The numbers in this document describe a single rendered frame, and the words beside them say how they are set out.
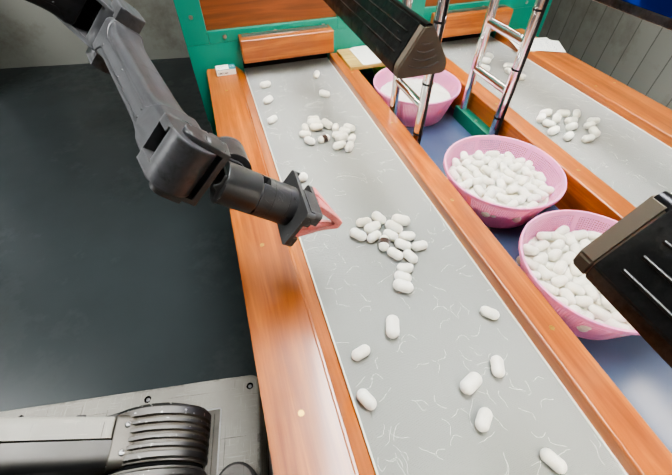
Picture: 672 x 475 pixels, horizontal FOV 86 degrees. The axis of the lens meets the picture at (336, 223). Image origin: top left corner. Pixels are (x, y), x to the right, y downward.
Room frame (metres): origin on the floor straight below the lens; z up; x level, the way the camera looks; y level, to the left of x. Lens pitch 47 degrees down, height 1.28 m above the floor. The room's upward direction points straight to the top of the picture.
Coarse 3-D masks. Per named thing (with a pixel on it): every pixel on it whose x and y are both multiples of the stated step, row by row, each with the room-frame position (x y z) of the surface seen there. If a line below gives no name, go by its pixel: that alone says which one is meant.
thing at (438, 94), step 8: (392, 80) 1.16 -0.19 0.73; (408, 80) 1.17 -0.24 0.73; (416, 80) 1.16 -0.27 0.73; (384, 88) 1.10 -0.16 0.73; (416, 88) 1.09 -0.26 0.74; (432, 88) 1.10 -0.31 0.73; (440, 88) 1.10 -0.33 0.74; (400, 96) 1.05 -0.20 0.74; (432, 96) 1.06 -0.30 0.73; (440, 96) 1.05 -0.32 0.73; (448, 96) 1.06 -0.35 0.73
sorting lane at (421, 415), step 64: (320, 64) 1.26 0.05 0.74; (320, 192) 0.60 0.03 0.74; (384, 192) 0.60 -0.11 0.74; (320, 256) 0.42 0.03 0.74; (384, 256) 0.42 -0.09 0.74; (448, 256) 0.42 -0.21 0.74; (384, 320) 0.29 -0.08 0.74; (448, 320) 0.29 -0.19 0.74; (512, 320) 0.29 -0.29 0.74; (384, 384) 0.18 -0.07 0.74; (448, 384) 0.18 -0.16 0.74; (512, 384) 0.18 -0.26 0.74; (384, 448) 0.10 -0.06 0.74; (448, 448) 0.10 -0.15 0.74; (512, 448) 0.10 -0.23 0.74; (576, 448) 0.10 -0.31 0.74
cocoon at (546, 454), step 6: (540, 450) 0.10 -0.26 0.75; (546, 450) 0.10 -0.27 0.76; (540, 456) 0.09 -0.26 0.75; (546, 456) 0.09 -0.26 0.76; (552, 456) 0.09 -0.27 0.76; (558, 456) 0.09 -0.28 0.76; (546, 462) 0.09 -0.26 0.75; (552, 462) 0.09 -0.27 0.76; (558, 462) 0.09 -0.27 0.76; (564, 462) 0.09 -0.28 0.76; (552, 468) 0.08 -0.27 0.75; (558, 468) 0.08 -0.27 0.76; (564, 468) 0.08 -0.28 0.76
